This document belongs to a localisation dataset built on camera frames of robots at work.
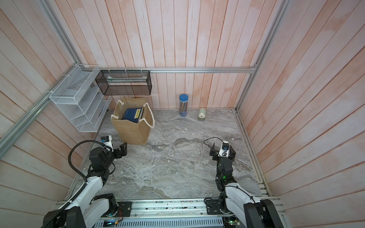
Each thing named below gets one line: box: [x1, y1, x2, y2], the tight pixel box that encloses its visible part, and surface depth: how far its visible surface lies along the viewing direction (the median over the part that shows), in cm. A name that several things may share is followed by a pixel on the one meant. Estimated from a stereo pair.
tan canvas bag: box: [110, 95, 155, 146], surface depth 95 cm
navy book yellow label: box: [122, 107, 145, 124], surface depth 100 cm
